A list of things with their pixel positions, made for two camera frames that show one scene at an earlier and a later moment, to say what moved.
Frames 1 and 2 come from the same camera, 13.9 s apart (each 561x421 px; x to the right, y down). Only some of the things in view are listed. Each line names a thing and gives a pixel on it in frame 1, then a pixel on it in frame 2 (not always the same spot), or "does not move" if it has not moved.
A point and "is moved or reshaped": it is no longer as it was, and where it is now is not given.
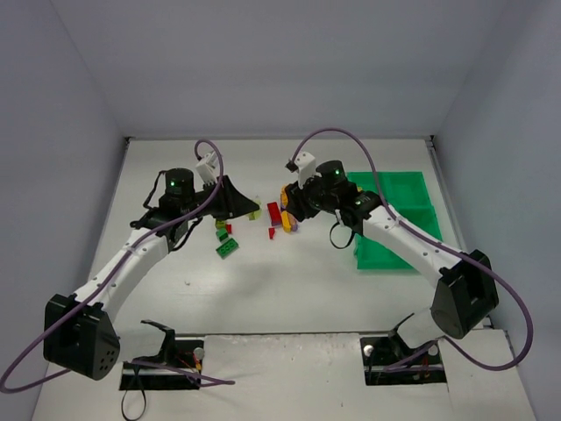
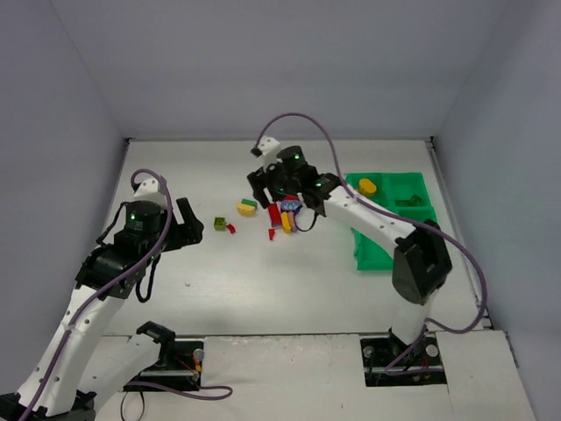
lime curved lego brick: [256, 215] -> [415, 199]
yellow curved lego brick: [286, 222] does not move
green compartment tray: [406, 194] does not move
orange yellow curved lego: [284, 197] is moved or reshaped
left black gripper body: [220, 198] -> [183, 230]
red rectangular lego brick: [274, 212] does not move
